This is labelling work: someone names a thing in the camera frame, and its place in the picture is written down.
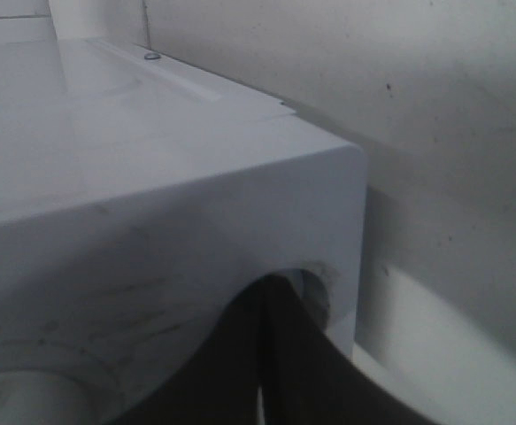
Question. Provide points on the white upper power knob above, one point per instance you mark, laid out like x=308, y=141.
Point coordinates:
x=49, y=382

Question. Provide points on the white round door button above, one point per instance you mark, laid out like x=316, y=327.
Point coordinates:
x=312, y=283

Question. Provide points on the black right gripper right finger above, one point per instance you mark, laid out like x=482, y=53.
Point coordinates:
x=306, y=380

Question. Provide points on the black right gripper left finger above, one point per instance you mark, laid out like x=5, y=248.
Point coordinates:
x=219, y=384

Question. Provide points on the white microwave oven body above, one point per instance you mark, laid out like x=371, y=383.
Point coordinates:
x=139, y=195

